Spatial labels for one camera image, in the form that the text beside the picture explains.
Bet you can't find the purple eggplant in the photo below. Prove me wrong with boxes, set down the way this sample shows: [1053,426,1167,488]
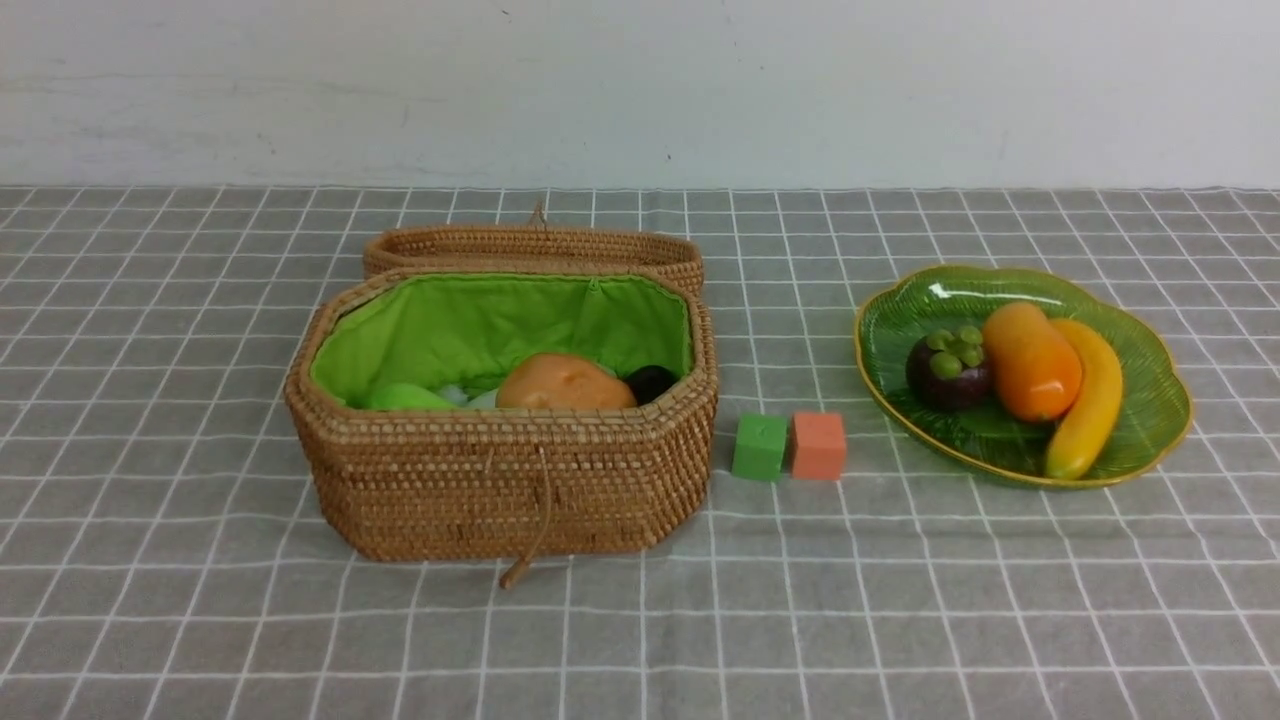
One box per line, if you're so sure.
[622,365,680,406]

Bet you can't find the brown potato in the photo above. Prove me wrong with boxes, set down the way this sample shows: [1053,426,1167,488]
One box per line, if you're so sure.
[495,352,637,410]

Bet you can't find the green pepper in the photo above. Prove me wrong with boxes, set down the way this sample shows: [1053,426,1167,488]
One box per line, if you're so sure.
[362,382,458,413]

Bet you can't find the dark purple mangosteen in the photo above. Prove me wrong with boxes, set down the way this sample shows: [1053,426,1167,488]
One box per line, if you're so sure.
[905,325,995,413]

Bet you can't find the orange yellow mango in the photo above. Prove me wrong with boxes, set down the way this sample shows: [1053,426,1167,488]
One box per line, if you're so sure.
[982,301,1082,424]

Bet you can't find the yellow banana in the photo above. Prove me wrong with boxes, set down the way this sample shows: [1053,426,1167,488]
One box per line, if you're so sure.
[1044,318,1124,480]

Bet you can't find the woven wicker basket lid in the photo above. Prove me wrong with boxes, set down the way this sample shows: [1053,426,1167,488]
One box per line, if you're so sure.
[362,204,705,295]

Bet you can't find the green foam cube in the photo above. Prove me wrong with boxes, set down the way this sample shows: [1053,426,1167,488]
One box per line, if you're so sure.
[730,413,790,482]

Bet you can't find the woven wicker basket green lining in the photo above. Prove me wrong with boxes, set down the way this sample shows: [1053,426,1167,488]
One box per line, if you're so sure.
[283,266,721,589]

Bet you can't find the orange foam cube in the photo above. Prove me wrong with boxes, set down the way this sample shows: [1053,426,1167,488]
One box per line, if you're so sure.
[791,411,847,480]

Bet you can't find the green glass leaf plate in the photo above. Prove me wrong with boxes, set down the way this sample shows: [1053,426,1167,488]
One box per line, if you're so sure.
[852,264,1193,489]

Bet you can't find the grey checked tablecloth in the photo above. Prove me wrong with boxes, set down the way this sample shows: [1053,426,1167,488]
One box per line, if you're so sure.
[1,187,1279,719]

